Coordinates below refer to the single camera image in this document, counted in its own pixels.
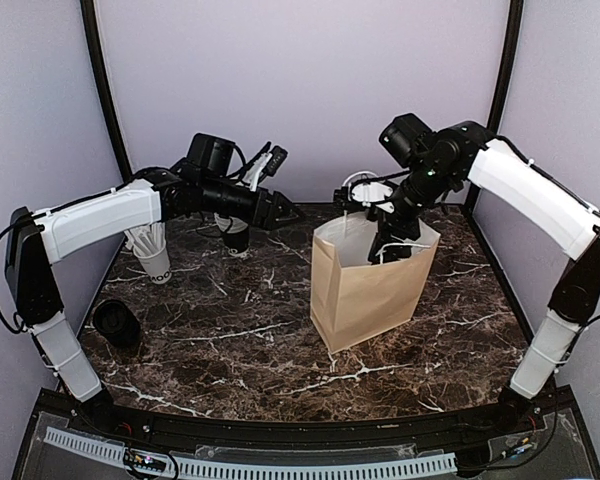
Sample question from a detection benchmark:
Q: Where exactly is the stack of black lids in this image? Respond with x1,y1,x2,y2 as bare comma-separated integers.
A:
92,300,141,348

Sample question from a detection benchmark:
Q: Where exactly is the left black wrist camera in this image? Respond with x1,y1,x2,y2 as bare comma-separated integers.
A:
186,133,236,177

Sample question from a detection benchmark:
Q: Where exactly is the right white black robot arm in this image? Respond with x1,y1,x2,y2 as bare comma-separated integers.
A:
360,113,600,434

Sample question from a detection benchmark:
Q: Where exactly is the white cup holding straws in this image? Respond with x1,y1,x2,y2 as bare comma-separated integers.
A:
132,246,172,285

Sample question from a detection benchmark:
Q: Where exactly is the brown paper bag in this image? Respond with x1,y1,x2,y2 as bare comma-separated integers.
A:
309,169,442,356

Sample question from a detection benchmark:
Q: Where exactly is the grey slotted cable duct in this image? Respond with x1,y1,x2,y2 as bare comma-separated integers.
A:
43,427,457,479

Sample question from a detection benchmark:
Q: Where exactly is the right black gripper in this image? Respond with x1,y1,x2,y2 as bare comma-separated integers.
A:
368,160,457,261

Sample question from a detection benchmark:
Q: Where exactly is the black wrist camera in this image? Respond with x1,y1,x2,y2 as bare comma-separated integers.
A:
186,133,236,177
379,113,434,170

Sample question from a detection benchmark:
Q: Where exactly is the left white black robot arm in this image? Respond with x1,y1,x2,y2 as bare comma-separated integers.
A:
0,162,305,436

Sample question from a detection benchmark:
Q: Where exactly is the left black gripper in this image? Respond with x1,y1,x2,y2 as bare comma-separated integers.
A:
201,176,307,231

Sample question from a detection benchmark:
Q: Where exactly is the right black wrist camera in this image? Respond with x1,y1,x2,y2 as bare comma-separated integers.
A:
379,113,434,170

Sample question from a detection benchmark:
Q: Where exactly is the black curved front rail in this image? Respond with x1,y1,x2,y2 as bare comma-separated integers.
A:
34,387,576,451

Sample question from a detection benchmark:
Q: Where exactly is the left black frame post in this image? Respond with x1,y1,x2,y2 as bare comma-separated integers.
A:
79,0,132,181

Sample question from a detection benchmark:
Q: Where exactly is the black frame post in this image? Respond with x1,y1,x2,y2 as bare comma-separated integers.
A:
462,0,525,216
79,0,132,181

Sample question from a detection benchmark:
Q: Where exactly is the stack of paper cups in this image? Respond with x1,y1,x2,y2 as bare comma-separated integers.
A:
214,213,250,258

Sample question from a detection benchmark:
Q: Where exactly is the right black frame post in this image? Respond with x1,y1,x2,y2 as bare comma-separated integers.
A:
462,0,525,216

